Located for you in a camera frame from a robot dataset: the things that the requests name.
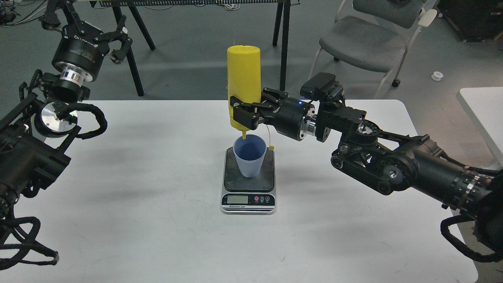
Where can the yellow squeeze bottle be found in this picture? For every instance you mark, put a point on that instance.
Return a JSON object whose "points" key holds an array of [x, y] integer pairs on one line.
{"points": [[244, 79]]}

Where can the blue ribbed plastic cup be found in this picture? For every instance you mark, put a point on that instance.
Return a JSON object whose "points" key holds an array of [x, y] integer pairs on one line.
{"points": [[249, 153]]}

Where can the grey office chair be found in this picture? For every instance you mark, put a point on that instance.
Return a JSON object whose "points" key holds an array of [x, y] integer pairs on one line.
{"points": [[373, 47]]}

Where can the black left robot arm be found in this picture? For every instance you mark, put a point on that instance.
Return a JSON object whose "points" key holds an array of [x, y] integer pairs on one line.
{"points": [[50, 116]]}

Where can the black legged background table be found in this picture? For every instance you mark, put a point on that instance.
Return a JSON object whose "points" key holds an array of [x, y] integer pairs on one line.
{"points": [[189, 62]]}

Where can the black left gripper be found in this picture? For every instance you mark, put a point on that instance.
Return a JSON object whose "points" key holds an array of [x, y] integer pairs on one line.
{"points": [[80, 51]]}

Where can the white side table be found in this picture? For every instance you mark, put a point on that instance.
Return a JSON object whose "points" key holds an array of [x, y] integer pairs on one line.
{"points": [[484, 106]]}

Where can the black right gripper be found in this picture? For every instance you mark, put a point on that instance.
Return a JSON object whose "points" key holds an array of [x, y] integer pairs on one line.
{"points": [[289, 116]]}

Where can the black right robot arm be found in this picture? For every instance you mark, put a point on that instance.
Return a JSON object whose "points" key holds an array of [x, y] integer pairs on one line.
{"points": [[388, 162]]}

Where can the black digital kitchen scale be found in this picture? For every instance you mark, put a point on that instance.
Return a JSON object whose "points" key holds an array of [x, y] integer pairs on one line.
{"points": [[248, 196]]}

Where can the black box top right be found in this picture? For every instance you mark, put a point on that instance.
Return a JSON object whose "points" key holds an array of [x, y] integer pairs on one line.
{"points": [[473, 20]]}

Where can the small white spool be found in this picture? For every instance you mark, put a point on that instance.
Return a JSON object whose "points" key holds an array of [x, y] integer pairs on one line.
{"points": [[437, 76]]}

